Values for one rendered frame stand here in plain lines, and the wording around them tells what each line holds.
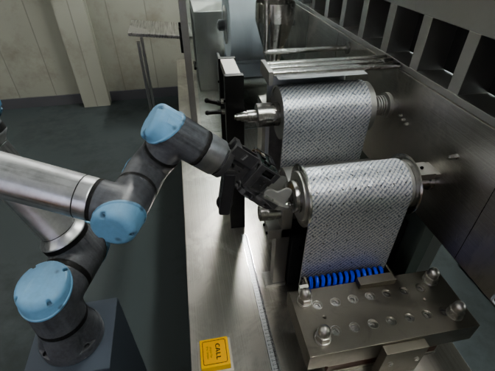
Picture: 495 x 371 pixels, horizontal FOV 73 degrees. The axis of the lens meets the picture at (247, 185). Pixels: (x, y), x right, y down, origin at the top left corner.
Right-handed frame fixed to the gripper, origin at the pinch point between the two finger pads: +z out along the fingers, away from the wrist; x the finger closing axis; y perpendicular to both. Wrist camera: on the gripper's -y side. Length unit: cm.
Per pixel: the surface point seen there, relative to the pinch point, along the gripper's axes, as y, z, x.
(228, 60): 12.0, -18.5, 39.4
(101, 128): -169, -10, 291
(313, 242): -1.5, 9.4, -6.2
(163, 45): -73, 7, 367
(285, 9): 33, -6, 65
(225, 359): -34.2, 6.6, -18.2
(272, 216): -4.8, 2.0, 2.0
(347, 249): 1.2, 19.1, -6.2
